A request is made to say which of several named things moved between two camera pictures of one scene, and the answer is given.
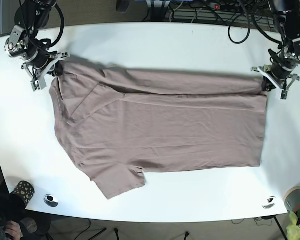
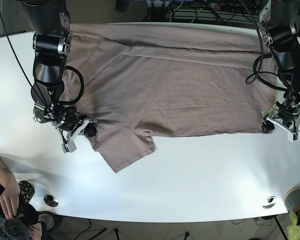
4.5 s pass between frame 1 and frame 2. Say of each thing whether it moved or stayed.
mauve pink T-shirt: moved
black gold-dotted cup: stayed
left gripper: moved
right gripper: moved
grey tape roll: stayed
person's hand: moved
